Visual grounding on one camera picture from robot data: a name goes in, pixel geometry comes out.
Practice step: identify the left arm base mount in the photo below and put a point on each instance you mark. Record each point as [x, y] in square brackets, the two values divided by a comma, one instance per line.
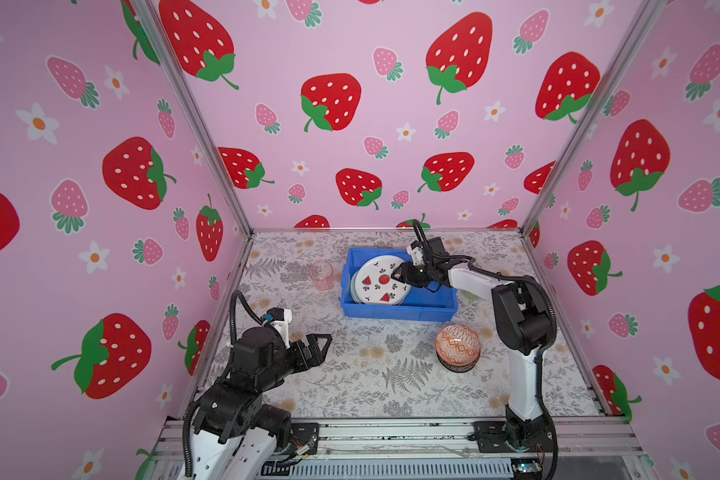
[289, 439]

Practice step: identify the mint green flower plate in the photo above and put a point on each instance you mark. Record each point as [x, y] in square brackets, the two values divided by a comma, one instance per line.
[352, 288]

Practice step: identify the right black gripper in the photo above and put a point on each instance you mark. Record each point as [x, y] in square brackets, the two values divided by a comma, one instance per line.
[407, 274]

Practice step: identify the pink translucent cup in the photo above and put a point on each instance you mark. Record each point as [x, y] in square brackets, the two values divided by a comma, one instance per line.
[321, 274]

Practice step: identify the blue plastic bin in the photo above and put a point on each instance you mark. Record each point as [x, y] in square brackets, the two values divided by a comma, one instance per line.
[435, 305]

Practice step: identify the red patterned bowl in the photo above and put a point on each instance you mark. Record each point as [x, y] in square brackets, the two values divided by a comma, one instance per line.
[458, 348]

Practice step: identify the green translucent cup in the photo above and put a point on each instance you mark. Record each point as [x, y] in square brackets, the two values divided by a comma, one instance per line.
[469, 296]

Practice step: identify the aluminium front rail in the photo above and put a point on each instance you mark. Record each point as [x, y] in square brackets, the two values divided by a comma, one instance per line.
[438, 448]

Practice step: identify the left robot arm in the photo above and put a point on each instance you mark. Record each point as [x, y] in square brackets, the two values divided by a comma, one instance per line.
[229, 432]

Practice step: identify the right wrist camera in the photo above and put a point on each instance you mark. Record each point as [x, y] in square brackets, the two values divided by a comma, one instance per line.
[416, 250]

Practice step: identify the white watermelon plate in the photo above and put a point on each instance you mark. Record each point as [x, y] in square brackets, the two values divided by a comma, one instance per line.
[374, 284]

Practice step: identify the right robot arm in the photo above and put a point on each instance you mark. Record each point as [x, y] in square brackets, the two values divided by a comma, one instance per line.
[525, 322]

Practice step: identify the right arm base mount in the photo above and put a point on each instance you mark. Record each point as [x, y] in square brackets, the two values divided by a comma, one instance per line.
[500, 437]

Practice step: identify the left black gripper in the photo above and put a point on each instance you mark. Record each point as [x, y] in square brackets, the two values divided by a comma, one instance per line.
[317, 357]

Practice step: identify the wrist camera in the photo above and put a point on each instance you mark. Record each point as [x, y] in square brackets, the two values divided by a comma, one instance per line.
[280, 319]
[416, 250]

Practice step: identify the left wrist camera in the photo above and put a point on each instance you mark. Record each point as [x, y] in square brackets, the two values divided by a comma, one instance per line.
[280, 319]

